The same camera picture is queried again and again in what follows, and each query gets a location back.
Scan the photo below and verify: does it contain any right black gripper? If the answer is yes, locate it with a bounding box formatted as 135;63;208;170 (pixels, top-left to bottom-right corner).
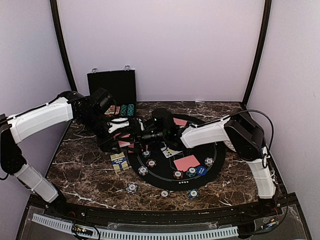
116;123;168;153

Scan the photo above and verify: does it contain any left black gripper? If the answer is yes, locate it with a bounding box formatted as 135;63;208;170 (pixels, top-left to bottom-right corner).
79;110;122;154

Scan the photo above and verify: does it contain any dealt card player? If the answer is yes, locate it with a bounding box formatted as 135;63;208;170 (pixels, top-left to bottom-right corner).
173;117;188;127
173;155;200;172

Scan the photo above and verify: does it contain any face-up four clubs card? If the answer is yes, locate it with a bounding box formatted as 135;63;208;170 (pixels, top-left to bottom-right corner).
160;146;182;158

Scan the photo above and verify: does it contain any brown chip mat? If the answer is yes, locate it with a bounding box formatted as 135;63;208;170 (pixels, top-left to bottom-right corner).
173;170;184;180
146;159;157;168

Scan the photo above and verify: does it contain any dealt card front player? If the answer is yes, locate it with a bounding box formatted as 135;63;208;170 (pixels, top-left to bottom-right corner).
173;155;200;172

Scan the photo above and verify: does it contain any red-backed card deck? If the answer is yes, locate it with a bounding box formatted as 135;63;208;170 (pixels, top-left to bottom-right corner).
113;133;131;148

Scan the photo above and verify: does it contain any blue chip mat edge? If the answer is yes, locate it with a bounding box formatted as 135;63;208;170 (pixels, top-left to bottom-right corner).
138;166;148;176

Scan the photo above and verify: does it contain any brown chip front mat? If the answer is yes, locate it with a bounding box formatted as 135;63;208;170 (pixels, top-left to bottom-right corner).
173;170;184;180

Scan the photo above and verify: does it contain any blue chip mat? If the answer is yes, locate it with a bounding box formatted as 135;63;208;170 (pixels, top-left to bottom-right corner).
204;157;215;167

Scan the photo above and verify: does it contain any brown white chip stack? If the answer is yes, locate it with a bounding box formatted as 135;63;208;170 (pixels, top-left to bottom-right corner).
160;190;170;199

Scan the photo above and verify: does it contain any blue white chip stack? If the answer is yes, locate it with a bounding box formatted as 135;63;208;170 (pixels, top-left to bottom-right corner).
126;183;138;194

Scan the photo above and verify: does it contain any blue green chip stack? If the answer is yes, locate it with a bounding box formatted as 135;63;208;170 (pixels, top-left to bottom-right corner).
187;189;200;200

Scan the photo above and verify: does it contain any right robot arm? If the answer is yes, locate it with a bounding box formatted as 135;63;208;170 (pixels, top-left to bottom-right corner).
128;108;276;217

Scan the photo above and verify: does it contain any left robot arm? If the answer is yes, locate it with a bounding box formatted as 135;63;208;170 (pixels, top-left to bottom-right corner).
0;88;116;218

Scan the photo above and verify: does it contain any card deck in case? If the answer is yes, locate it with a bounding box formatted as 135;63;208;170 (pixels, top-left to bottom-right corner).
104;105;121;117

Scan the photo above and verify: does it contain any green chip row left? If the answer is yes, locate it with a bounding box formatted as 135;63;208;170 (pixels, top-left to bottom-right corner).
119;104;128;117

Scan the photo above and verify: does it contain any green chip row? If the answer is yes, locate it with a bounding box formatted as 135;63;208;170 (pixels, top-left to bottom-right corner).
119;104;128;117
126;104;135;117

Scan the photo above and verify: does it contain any green chip row right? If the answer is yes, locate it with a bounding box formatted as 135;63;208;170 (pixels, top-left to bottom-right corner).
126;104;135;117

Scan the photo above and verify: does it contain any round black poker mat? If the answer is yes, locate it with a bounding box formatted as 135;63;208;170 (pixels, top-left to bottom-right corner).
126;113;226;192

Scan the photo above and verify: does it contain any black poker chip case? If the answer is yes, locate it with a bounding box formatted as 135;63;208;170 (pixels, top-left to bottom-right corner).
87;69;137;116

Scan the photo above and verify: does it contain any gold card box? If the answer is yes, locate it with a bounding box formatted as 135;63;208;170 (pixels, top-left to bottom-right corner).
110;152;129;173

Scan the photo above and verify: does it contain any blue round blind button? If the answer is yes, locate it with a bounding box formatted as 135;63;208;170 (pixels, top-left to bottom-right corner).
196;166;207;176

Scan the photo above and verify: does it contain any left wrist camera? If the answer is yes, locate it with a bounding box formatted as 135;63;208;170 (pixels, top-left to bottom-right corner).
90;88;130;134

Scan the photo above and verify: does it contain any white slotted cable duct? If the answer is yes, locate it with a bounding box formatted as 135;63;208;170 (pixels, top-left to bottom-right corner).
31;213;239;240

